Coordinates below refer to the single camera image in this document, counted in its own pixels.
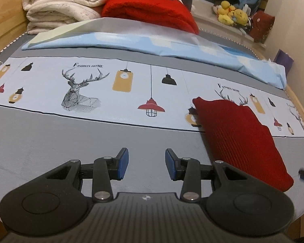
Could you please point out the red knit sweater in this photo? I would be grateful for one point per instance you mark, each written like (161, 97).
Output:
(238, 136)

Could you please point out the purple box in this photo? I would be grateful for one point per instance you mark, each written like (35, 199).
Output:
(285, 60)

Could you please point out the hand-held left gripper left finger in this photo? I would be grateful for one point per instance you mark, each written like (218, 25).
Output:
(123, 162)

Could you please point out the white window ledge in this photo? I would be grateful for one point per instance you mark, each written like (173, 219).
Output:
(207, 22)

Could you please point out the red folded blanket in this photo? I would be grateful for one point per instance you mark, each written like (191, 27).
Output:
(147, 10)

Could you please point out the dark red dotted cushion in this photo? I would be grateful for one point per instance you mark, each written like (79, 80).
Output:
(262, 25)

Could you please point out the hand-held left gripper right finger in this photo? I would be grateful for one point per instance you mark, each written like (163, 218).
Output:
(170, 163)

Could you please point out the light blue duvet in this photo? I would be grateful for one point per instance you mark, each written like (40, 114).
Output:
(167, 45)

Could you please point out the yellow duck plush toy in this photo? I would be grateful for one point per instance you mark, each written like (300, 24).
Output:
(240, 17)
(225, 11)

